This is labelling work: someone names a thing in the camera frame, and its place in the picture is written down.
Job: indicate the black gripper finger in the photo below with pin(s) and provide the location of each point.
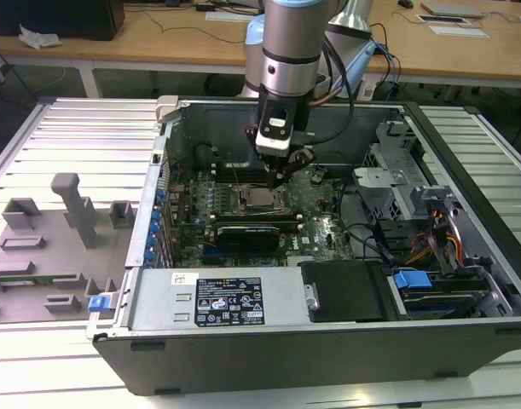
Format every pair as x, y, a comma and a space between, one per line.
273, 168
302, 157

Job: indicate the silver green CPU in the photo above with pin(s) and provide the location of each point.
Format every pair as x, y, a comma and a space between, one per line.
262, 198

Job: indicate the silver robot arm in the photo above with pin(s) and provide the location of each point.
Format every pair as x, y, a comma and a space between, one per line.
285, 42

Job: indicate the black RAM slot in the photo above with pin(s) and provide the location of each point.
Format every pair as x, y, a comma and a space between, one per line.
247, 169
247, 176
247, 166
247, 172

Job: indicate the CPU socket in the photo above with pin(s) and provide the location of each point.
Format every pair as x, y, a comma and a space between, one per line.
260, 211

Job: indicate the blue slot retention clip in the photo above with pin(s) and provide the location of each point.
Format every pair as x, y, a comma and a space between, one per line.
160, 196
151, 243
154, 230
156, 218
148, 255

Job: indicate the black drive bay cover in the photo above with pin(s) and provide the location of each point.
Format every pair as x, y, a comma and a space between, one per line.
345, 289

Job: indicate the silver coin battery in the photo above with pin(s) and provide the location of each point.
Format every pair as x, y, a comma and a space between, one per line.
318, 176

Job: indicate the green motherboard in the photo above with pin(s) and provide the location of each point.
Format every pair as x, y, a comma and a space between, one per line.
324, 213

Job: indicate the silver disk cage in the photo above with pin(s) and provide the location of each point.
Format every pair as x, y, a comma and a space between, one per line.
379, 179

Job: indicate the white paper sheet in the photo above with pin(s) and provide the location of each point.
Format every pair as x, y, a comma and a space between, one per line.
458, 32
226, 16

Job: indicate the wooden desk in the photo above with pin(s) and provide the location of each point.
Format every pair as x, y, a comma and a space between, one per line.
158, 47

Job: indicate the hard disk in blue carrier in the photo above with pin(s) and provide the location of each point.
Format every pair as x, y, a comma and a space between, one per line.
413, 281

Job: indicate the silver power supply unit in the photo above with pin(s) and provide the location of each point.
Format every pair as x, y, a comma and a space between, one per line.
158, 298

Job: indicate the silver laptop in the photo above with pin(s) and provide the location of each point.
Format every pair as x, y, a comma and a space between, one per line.
452, 9

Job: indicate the black silver PC case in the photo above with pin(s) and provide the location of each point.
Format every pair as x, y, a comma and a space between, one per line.
243, 362

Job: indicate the blue case latch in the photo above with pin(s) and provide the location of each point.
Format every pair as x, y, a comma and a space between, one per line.
96, 304

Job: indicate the grey parts rack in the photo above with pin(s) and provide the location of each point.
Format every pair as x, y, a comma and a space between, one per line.
51, 255

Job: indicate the white crumpled paper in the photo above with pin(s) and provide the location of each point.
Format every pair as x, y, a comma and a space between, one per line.
40, 37

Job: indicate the black computer tower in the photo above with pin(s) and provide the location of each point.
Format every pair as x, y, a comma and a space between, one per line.
51, 17

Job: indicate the green RAM stick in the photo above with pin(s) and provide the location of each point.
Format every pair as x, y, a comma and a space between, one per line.
19, 281

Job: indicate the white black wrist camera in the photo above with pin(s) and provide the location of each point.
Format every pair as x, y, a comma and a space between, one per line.
275, 132

